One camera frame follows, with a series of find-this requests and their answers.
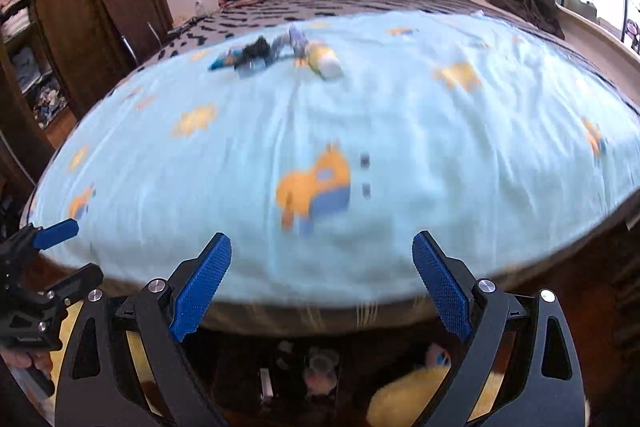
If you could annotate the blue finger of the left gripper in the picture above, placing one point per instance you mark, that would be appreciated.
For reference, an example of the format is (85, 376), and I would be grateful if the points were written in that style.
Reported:
(55, 234)

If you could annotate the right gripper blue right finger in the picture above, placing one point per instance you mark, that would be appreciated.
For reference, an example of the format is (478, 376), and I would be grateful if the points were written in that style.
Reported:
(447, 282)

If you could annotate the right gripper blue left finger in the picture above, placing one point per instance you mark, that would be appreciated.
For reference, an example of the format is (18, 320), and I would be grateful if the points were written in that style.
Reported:
(194, 284)

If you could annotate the blue snack packet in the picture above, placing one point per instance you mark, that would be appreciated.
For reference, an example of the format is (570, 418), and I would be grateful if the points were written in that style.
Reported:
(231, 58)

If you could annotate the dark knitted scrunchie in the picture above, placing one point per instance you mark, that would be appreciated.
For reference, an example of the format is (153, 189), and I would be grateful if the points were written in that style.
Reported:
(260, 49)

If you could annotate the white yellow cup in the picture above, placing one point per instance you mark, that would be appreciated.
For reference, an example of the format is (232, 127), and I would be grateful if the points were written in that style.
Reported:
(323, 61)

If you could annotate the lavender cloth rag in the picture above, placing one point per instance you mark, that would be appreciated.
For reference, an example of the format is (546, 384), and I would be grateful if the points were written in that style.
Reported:
(294, 39)

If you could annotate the left hand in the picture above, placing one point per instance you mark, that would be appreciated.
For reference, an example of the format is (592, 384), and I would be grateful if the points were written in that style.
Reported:
(23, 360)

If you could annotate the yellow fluffy rug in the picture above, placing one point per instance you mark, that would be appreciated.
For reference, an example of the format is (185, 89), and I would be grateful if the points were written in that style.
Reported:
(396, 404)

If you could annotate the light blue patterned sheet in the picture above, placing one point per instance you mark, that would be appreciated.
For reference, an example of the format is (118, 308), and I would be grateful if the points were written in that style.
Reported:
(463, 126)

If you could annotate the dark bedside table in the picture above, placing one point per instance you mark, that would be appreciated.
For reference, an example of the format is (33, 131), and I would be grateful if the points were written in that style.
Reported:
(184, 26)

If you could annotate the dark wooden wardrobe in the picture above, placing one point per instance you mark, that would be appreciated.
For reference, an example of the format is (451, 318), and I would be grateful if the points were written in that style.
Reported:
(75, 16)

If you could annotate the black white patterned bedspread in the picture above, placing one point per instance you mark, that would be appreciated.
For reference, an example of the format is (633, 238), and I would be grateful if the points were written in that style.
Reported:
(230, 23)

